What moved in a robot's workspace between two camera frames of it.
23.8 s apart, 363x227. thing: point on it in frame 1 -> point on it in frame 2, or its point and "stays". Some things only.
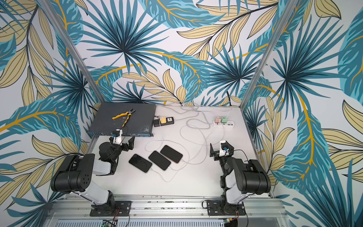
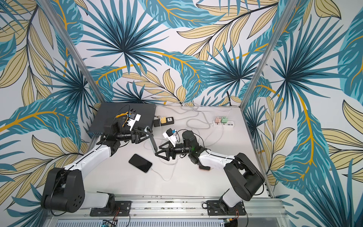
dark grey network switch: [141, 123] stays
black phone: [140, 162] stays
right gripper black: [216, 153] -> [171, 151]
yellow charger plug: [163, 120] stays
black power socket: [169, 120] stays
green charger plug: [224, 120] stays
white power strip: [229, 124] stays
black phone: [159, 160] -> [153, 141]
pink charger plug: [217, 120] stays
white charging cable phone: [150, 151] -> [167, 162]
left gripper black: [131, 144] -> [135, 135]
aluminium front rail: [168, 206] stays
